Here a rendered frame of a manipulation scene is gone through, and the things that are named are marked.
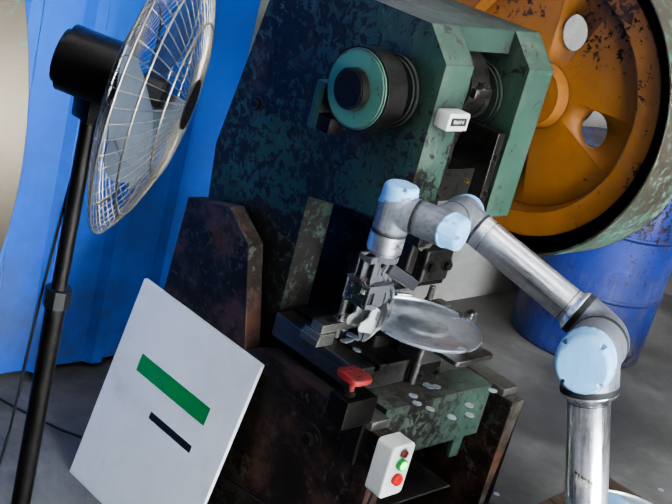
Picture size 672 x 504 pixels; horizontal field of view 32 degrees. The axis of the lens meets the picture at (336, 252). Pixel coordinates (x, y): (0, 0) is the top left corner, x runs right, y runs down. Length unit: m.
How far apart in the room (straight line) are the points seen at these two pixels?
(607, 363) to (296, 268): 0.93
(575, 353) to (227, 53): 1.87
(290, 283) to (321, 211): 0.20
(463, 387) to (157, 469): 0.83
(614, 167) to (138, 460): 1.44
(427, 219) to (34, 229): 1.58
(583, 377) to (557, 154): 0.88
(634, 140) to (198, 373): 1.22
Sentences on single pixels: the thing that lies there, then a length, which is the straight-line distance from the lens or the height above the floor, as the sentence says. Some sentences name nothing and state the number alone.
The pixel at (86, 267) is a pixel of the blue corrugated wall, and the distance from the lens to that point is 3.79.
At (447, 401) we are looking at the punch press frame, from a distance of 2.89.
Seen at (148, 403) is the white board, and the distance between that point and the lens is 3.18.
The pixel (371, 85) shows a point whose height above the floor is 1.35.
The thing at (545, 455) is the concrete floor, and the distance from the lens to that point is 4.21.
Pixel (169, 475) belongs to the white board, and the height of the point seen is 0.20.
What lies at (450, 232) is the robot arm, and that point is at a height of 1.16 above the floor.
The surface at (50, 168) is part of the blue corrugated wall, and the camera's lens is 3.56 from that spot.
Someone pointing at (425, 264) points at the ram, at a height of 0.94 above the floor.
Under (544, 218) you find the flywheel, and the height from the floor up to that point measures 1.05.
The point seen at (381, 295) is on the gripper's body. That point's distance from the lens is 2.46.
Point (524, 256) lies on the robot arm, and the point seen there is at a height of 1.12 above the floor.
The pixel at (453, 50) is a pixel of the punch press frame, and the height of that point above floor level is 1.46.
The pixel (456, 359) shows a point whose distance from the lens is 2.74.
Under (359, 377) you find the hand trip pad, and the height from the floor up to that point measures 0.76.
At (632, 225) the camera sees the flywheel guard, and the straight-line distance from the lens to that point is 2.97.
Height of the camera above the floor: 1.87
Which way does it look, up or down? 20 degrees down
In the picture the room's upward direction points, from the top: 15 degrees clockwise
